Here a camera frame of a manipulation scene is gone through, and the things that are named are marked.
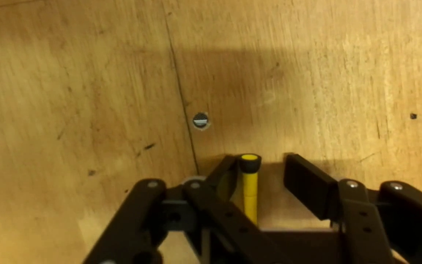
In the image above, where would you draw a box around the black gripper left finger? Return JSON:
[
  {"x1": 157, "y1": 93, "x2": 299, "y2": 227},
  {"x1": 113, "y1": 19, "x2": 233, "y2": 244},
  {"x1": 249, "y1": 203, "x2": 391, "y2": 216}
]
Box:
[{"x1": 82, "y1": 156, "x2": 290, "y2": 264}]

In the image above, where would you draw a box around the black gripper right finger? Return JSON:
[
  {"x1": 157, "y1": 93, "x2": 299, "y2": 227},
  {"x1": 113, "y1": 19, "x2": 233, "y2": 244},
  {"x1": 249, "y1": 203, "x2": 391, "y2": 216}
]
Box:
[{"x1": 284, "y1": 154, "x2": 422, "y2": 264}]

